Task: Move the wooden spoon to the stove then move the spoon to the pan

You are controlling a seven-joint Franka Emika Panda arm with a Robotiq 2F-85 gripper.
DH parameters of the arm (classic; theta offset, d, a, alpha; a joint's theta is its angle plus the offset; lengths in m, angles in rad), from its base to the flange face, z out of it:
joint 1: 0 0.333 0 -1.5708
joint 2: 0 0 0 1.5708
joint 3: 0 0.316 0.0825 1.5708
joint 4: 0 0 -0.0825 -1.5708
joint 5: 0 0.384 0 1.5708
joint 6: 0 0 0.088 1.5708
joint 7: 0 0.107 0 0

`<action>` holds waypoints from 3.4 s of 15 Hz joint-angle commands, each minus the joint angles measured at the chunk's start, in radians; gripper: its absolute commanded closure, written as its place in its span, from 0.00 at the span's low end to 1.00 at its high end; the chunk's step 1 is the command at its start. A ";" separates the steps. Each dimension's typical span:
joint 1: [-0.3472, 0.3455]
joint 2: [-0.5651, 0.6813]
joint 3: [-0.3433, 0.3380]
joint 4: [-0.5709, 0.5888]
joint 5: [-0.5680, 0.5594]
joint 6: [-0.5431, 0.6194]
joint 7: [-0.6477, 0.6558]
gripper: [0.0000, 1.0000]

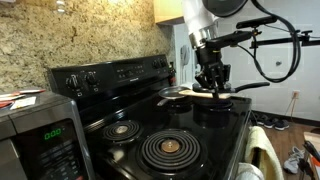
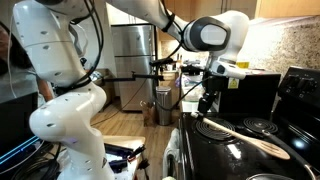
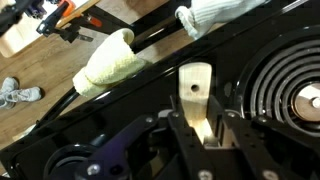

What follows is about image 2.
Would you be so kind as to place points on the person in grey shirt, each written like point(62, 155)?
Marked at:
point(13, 83)

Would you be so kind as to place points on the light wooden table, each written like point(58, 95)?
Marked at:
point(123, 140)

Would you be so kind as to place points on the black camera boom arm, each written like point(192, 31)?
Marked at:
point(116, 79)

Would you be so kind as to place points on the small brown bag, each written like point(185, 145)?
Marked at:
point(148, 115)

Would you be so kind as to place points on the white paper sheet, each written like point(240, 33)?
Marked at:
point(256, 71)

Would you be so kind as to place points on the black electric stove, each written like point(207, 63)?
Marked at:
point(233, 163)

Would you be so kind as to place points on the black microwave oven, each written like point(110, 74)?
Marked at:
point(256, 96)

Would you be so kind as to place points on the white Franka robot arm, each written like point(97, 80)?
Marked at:
point(66, 123)

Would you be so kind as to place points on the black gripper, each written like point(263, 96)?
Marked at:
point(215, 87)

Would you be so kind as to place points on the black tools pile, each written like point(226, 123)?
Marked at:
point(120, 155)

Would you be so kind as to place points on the white cutting board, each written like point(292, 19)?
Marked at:
point(190, 106)

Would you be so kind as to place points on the stainless steel trash can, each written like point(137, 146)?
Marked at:
point(163, 103)

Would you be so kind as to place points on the pale yellow towel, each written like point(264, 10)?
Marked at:
point(171, 153)

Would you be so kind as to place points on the stainless steel refrigerator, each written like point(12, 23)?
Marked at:
point(130, 66)

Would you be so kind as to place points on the wooden spoon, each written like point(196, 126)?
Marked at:
point(256, 143)

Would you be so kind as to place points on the clear plastic container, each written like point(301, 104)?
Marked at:
point(191, 93)

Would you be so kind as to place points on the large coil burner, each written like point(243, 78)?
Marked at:
point(215, 130)

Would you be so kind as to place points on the small coil burner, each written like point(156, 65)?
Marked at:
point(260, 125)

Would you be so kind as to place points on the yellow box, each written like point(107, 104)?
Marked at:
point(242, 65)

